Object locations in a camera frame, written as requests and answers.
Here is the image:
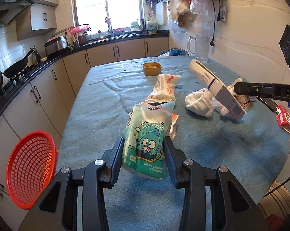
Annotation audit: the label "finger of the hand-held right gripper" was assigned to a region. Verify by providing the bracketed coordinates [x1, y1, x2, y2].
[255, 97, 278, 112]
[233, 82, 290, 101]

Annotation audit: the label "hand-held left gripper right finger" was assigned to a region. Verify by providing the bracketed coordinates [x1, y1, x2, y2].
[164, 136, 273, 231]

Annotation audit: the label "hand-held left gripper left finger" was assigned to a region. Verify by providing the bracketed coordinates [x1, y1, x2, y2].
[17, 136, 125, 231]

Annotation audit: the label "green cartoon tissue pack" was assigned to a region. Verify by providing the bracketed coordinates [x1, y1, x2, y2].
[122, 100, 176, 180]

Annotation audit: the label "white blue carton box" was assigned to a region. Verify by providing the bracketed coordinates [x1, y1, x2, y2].
[189, 59, 247, 120]

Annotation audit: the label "white cloth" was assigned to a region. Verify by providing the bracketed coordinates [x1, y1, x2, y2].
[185, 88, 215, 118]

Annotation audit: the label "red print plastic bag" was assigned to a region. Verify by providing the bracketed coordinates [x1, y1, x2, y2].
[146, 74, 181, 103]

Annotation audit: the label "yellow plastic container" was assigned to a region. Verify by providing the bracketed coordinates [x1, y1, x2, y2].
[143, 62, 162, 77]

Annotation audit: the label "red plastic basket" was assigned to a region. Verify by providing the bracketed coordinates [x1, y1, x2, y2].
[6, 130, 57, 210]

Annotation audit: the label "small red packet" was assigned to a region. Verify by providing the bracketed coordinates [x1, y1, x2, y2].
[276, 105, 290, 127]

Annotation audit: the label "white orange wrapper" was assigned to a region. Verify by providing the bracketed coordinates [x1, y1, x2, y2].
[168, 113, 179, 140]

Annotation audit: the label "clear glass pitcher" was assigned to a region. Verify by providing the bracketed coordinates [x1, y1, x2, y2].
[187, 34, 210, 63]

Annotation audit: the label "grey base cabinets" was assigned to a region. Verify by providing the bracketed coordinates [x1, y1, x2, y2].
[0, 37, 170, 198]

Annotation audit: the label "blue plastic bag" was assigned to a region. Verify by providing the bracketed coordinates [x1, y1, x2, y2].
[160, 48, 187, 58]

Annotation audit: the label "round woven stool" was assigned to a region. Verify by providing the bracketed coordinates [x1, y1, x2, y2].
[258, 180, 290, 221]

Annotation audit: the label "hanging plastic bags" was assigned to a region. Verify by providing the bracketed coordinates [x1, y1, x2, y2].
[168, 0, 226, 28]

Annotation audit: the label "black kitchen counter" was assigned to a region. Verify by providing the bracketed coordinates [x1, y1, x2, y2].
[0, 33, 170, 131]

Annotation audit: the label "dark cooking pot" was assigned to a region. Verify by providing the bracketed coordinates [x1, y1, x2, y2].
[78, 33, 89, 46]

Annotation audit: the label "chopstick holder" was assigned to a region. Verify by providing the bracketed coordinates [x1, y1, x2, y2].
[69, 32, 81, 49]

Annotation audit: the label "gas stove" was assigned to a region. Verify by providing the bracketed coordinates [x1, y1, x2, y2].
[4, 65, 41, 83]

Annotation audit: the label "steel rice cooker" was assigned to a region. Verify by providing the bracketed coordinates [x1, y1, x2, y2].
[44, 36, 68, 55]

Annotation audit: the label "steel kettle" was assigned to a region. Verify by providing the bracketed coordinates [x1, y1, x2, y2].
[31, 49, 42, 64]

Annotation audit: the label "steel faucet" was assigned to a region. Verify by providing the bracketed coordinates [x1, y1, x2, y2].
[105, 17, 114, 36]

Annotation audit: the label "pink colander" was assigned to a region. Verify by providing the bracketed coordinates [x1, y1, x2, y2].
[68, 24, 89, 36]

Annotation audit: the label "black wok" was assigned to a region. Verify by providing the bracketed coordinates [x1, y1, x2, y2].
[3, 46, 36, 78]

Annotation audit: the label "kitchen window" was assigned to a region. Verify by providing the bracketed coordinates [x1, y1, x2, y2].
[73, 0, 144, 33]

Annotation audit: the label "steel range hood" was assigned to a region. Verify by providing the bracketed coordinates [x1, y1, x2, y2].
[0, 0, 35, 30]

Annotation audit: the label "white wall socket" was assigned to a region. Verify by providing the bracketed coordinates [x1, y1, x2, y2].
[219, 5, 227, 22]

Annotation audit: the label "black cable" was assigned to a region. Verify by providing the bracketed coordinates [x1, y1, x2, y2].
[265, 173, 290, 198]

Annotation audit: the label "black power cord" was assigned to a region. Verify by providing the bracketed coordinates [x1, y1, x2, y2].
[209, 0, 216, 47]

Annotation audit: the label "grey wall cabinets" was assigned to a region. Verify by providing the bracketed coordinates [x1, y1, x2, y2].
[10, 0, 60, 41]

